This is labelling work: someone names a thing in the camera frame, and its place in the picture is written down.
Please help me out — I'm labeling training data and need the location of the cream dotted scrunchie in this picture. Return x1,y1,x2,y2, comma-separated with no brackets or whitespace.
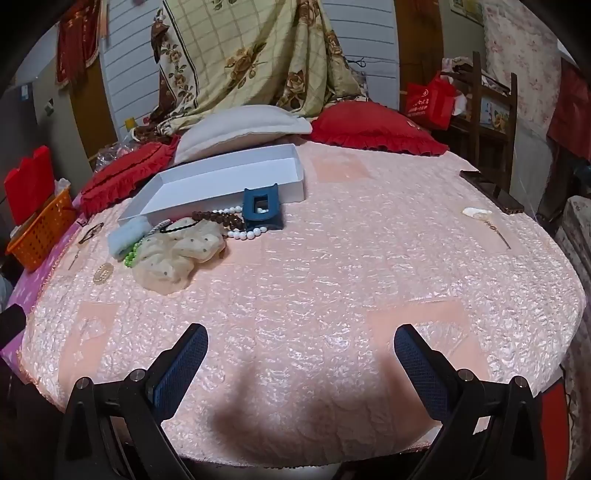
131,220,227,294

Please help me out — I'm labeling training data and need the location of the red ruffled pillow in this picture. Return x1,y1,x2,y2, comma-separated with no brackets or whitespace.
310,102,450,155
79,141,181,217

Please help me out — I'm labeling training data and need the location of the framed wall picture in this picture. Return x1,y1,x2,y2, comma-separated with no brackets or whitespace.
450,0,483,24

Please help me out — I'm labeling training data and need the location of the orange plastic basket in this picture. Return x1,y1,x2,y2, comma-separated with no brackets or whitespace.
6,187,77,272

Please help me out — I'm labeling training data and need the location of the white cardboard box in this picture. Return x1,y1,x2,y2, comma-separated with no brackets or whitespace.
116,144,306,226

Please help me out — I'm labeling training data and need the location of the black hair tie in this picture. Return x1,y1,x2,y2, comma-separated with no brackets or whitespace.
159,218,199,234

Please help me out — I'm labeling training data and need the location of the blue hair claw clip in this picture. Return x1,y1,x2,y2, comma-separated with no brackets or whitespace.
242,183,283,232

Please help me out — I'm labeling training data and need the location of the floral checked blanket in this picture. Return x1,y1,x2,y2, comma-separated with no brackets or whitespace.
131,0,370,139

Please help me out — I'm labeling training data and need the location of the brown wire bangle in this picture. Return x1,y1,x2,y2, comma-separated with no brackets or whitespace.
78,222,106,245

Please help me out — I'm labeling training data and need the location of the pink quilted bedspread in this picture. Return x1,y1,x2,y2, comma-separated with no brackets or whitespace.
18,138,587,467

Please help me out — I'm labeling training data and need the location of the red hanging cloth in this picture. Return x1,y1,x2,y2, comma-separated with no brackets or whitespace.
55,0,102,88

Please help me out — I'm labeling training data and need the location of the dark phone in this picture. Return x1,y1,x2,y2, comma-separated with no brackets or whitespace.
459,170,525,215

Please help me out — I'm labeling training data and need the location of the pink floral curtain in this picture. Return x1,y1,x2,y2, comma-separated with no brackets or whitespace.
482,0,561,139

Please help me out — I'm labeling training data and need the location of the wooden chair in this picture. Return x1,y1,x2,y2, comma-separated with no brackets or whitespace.
441,51,519,190

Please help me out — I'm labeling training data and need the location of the clear plastic bag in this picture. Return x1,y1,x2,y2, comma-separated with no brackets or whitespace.
92,138,139,171

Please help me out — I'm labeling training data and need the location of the brown bead bracelet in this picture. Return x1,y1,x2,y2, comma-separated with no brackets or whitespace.
191,210,247,230

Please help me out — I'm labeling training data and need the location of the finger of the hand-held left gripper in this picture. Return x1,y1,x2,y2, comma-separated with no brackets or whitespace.
0,305,27,352

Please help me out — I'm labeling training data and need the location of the red shopping bag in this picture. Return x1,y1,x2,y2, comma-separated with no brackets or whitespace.
405,71,462,131

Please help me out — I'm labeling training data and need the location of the white bead bracelet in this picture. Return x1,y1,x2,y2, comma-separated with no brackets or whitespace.
210,207,269,241

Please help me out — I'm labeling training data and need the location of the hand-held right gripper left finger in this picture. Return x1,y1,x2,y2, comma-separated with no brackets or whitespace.
55,323,209,480

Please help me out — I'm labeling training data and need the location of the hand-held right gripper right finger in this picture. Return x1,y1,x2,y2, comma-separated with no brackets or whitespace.
393,323,555,480

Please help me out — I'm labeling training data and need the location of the light blue fuzzy scrunchie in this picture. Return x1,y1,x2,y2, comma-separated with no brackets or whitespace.
107,217,152,260

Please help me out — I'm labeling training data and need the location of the white pillow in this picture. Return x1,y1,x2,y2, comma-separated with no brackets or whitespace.
173,104,314,164

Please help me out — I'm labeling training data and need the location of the gold hairpin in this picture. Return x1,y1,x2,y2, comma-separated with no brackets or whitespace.
484,220,512,250

